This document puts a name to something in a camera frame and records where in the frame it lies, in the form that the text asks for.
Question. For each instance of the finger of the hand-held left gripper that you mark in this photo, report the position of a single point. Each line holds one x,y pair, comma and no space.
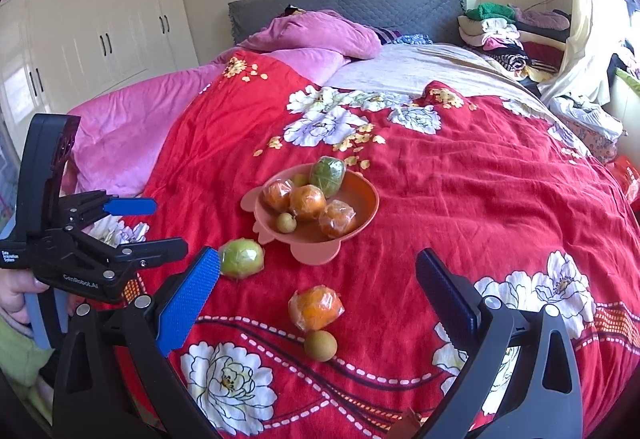
155,251
130,207

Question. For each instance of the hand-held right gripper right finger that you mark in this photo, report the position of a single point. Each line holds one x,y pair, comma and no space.
445,294

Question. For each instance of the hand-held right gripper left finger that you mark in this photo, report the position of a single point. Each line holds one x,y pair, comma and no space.
192,299

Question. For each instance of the plastic-wrapped green apple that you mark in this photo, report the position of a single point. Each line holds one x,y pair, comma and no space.
241,259

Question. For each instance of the pink plastic bowl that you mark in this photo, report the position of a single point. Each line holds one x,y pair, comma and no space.
362,204

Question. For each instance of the plastic-wrapped orange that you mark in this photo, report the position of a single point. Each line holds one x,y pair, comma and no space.
307,201
315,309
276,195
337,219

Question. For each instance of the plastic-wrapped dark green citrus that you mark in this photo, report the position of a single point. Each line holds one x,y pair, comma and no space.
327,174

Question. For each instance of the person's left forearm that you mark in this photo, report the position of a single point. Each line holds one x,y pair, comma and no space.
20,354

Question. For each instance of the person's left hand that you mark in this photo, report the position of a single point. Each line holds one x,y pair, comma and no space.
17,294

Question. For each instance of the pink fleece blanket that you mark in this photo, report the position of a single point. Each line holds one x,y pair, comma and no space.
150,119

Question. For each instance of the red floral blanket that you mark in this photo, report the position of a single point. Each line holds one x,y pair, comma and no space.
450,179

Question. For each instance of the white wardrobe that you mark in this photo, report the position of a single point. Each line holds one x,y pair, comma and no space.
125,9

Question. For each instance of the red plastic bag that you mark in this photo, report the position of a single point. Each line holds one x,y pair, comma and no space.
627,179

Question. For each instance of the white grey garment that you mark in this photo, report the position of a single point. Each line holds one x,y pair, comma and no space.
585,114

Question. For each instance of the beige bed sheet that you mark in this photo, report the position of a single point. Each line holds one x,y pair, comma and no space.
425,64

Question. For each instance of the blue floral pillow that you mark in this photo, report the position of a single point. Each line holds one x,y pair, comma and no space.
412,39

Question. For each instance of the purple striped pillow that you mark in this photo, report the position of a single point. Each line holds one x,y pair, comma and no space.
387,35

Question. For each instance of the pile of folded clothes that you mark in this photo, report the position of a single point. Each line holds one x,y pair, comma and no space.
500,29

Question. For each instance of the green-edged cushion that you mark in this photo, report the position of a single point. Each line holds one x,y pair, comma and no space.
629,81

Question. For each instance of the dark garment heap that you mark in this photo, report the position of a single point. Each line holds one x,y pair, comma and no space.
620,61

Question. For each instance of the grey quilted headboard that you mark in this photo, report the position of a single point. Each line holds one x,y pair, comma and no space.
400,4

